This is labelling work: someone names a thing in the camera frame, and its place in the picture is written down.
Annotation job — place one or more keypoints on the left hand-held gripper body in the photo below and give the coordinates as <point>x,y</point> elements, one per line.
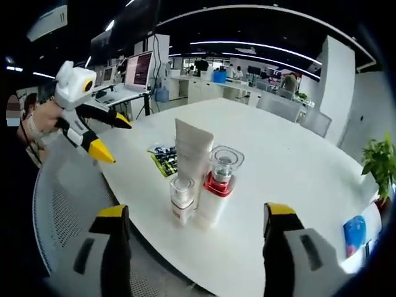
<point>72,88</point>

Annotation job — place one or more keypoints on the blue water jug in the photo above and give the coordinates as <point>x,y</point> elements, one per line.
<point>162,93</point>

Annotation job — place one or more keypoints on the blue tissue pack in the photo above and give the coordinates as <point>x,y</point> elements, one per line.
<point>355,235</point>

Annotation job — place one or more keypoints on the person's left hand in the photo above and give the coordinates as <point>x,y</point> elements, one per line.
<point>48,117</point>

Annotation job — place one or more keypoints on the silver green skincare sachet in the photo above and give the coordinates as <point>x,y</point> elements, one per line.
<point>165,162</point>

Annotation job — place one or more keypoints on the small plant in red pot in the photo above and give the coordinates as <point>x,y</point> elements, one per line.
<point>383,204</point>

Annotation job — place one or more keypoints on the small desk monitor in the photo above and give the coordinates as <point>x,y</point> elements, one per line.
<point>108,74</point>

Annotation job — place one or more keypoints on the green plant in white pot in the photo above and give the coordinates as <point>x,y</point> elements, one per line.
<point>382,167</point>

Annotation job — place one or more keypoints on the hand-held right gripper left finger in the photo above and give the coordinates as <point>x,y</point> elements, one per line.
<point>89,253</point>

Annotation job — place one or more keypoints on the white office chair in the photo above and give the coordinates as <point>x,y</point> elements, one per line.
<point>315,123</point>
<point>280,108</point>

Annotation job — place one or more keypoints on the grey mesh office chair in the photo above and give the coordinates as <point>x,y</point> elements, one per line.
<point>68,210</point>

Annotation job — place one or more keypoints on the large pink screen monitor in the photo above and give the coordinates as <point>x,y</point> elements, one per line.
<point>139,69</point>

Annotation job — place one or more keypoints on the white ceiling air conditioner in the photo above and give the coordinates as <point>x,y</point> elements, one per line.
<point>46,18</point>

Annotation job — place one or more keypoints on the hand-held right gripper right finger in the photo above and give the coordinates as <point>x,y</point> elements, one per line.
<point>309,253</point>

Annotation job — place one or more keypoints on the white skincare bottle red collar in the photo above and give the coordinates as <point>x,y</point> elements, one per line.
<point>213,207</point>

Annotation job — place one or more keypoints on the white skincare tube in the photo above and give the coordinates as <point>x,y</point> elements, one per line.
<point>191,145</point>

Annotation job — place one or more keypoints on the blue storage bin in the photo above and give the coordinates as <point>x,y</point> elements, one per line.
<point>220,76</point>

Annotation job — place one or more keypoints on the small clear skincare bottle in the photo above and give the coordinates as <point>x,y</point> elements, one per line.
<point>182,204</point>

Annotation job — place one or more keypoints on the white wristwatch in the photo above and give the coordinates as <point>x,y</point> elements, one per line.
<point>31,126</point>

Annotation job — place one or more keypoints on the white paper box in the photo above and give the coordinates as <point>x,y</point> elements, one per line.
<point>374,219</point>

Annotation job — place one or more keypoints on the white work desk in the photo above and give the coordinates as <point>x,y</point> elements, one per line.
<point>120,96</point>

